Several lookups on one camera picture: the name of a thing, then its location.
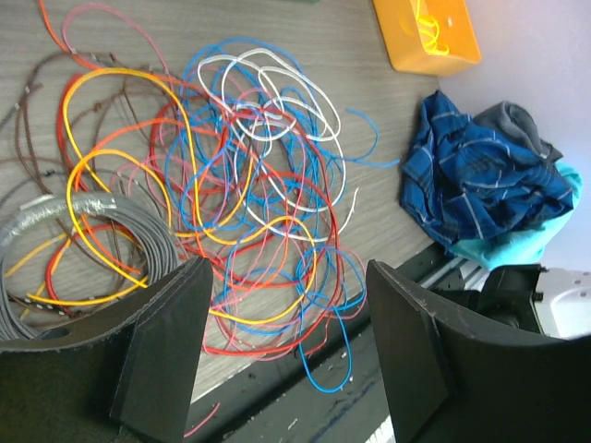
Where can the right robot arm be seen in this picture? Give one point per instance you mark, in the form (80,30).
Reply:
(551,301)

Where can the yellow plastic bin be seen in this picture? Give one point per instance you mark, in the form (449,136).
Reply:
(428,37)

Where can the grey-blue cloth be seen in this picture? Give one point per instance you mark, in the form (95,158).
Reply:
(516,124)

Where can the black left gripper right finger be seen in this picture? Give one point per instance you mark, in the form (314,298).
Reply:
(476,366)

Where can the turquoise cloth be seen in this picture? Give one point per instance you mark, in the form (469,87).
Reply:
(521,247)

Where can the blue plaid shirt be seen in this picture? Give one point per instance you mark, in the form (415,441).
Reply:
(462,181)

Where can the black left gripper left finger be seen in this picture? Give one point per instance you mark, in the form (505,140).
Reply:
(123,374)

